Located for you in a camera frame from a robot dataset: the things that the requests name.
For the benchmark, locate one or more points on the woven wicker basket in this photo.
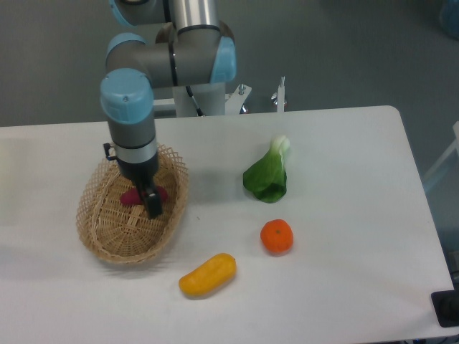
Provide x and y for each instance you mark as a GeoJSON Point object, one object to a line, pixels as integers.
{"type": "Point", "coordinates": [121, 234]}

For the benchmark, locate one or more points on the orange tangerine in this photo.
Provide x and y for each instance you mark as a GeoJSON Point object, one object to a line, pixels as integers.
{"type": "Point", "coordinates": [277, 236]}

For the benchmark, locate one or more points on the black device at table edge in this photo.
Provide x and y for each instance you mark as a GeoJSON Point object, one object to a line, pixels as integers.
{"type": "Point", "coordinates": [446, 307]}

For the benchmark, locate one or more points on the yellow mango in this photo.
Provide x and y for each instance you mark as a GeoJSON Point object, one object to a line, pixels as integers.
{"type": "Point", "coordinates": [209, 276]}

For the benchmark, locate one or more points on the white metal bracket post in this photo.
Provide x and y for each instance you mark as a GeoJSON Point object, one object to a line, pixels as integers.
{"type": "Point", "coordinates": [278, 98]}

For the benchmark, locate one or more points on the green bok choy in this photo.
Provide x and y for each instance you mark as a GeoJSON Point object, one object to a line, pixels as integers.
{"type": "Point", "coordinates": [266, 179]}

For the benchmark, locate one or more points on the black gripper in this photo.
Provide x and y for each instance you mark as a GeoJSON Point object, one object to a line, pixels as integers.
{"type": "Point", "coordinates": [139, 165]}

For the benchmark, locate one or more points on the blue object top right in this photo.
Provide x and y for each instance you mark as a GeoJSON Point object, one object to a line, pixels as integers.
{"type": "Point", "coordinates": [448, 18]}

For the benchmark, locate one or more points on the white frame at right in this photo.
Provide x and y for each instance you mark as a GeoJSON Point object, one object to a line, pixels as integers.
{"type": "Point", "coordinates": [442, 165]}

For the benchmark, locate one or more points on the purple sweet potato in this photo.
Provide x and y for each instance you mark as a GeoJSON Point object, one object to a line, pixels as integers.
{"type": "Point", "coordinates": [131, 197]}

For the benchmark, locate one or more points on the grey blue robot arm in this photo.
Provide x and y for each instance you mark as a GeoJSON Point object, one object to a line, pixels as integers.
{"type": "Point", "coordinates": [199, 52]}

